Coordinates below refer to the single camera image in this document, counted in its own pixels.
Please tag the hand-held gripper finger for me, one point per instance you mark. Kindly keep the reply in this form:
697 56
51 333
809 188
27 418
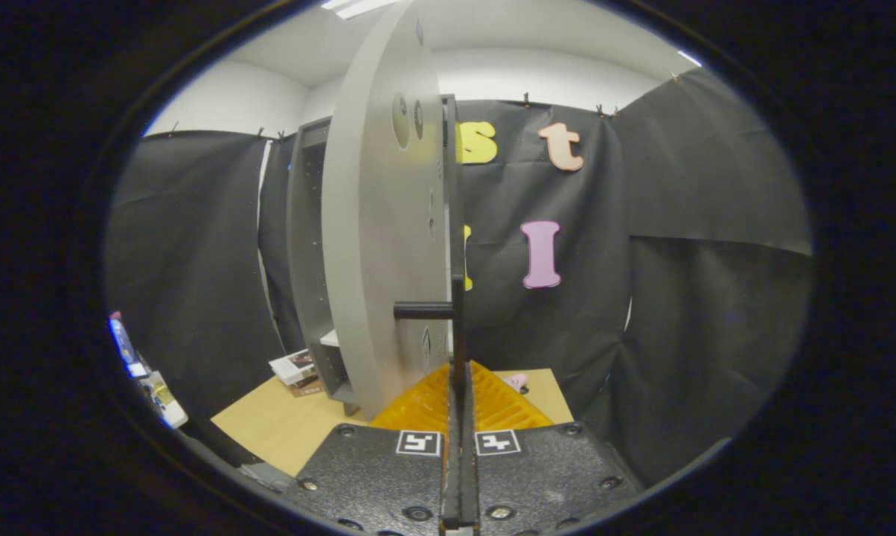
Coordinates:
452 461
469 461

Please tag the dark grey shoe cabinet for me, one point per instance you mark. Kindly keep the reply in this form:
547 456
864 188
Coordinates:
310 260

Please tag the pink and green plush toy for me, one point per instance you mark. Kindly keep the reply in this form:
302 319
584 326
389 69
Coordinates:
517 382

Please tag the brown book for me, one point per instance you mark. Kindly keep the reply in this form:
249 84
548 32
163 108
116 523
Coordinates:
308 387

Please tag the white and yellow packet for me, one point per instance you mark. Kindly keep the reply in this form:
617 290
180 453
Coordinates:
164 402

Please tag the blue and white packet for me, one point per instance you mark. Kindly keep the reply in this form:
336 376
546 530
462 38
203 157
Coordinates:
126 346

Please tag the small ceiling light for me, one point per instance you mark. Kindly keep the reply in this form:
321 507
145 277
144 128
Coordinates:
690 58

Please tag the long ceiling light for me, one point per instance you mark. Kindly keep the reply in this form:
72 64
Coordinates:
359 6

